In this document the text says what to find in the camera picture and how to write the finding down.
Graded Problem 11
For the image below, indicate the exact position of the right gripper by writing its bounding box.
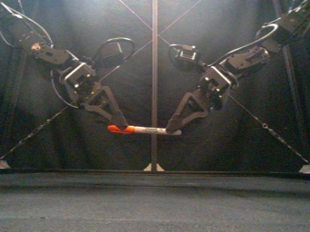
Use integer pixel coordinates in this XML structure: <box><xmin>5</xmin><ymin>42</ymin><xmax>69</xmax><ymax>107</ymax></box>
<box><xmin>164</xmin><ymin>65</ymin><xmax>239</xmax><ymax>134</ymax></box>

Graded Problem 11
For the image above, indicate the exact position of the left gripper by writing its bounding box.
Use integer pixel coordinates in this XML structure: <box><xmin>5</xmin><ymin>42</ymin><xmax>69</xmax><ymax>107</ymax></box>
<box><xmin>57</xmin><ymin>62</ymin><xmax>129</xmax><ymax>131</ymax></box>

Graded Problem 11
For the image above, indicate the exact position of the grey marker pen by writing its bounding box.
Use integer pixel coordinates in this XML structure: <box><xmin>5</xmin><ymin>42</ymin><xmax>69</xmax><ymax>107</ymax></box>
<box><xmin>107</xmin><ymin>124</ymin><xmax>183</xmax><ymax>136</ymax></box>

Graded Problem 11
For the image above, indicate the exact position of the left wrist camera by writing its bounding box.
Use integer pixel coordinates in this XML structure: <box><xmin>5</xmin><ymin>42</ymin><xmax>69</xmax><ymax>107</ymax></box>
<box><xmin>96</xmin><ymin>41</ymin><xmax>125</xmax><ymax>69</ymax></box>

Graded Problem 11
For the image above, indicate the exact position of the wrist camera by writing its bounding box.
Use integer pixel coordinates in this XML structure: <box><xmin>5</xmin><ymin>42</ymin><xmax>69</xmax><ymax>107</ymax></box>
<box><xmin>96</xmin><ymin>41</ymin><xmax>125</xmax><ymax>69</ymax></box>
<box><xmin>172</xmin><ymin>44</ymin><xmax>203</xmax><ymax>73</ymax></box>

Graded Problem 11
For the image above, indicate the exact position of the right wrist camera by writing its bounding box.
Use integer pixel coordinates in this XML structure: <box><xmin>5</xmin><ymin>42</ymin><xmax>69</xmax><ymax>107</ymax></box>
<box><xmin>172</xmin><ymin>44</ymin><xmax>203</xmax><ymax>73</ymax></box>

